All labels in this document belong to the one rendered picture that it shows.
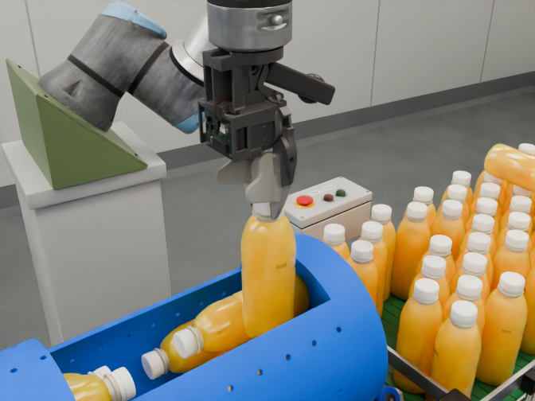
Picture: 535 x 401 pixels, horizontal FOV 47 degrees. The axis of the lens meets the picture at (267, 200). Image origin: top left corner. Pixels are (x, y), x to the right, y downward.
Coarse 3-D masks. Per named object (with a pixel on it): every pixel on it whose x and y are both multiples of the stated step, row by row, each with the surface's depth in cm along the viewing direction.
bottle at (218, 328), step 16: (304, 288) 94; (224, 304) 88; (240, 304) 88; (304, 304) 94; (208, 320) 86; (224, 320) 86; (240, 320) 87; (208, 336) 85; (224, 336) 86; (240, 336) 87
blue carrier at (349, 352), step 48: (192, 288) 94; (240, 288) 101; (336, 288) 82; (96, 336) 86; (144, 336) 92; (288, 336) 76; (336, 336) 79; (384, 336) 83; (0, 384) 64; (48, 384) 64; (144, 384) 93; (192, 384) 69; (240, 384) 71; (288, 384) 74; (336, 384) 79
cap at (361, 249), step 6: (360, 240) 111; (354, 246) 110; (360, 246) 110; (366, 246) 110; (372, 246) 110; (354, 252) 109; (360, 252) 109; (366, 252) 109; (372, 252) 110; (360, 258) 109; (366, 258) 109
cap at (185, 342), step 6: (186, 330) 86; (174, 336) 86; (180, 336) 85; (186, 336) 85; (192, 336) 85; (174, 342) 87; (180, 342) 85; (186, 342) 84; (192, 342) 85; (180, 348) 86; (186, 348) 84; (192, 348) 85; (180, 354) 86; (186, 354) 84; (192, 354) 85
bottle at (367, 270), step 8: (352, 256) 111; (352, 264) 110; (360, 264) 110; (368, 264) 110; (376, 264) 112; (360, 272) 110; (368, 272) 110; (376, 272) 111; (368, 280) 110; (376, 280) 111; (368, 288) 110; (376, 288) 112; (376, 296) 113; (376, 304) 114
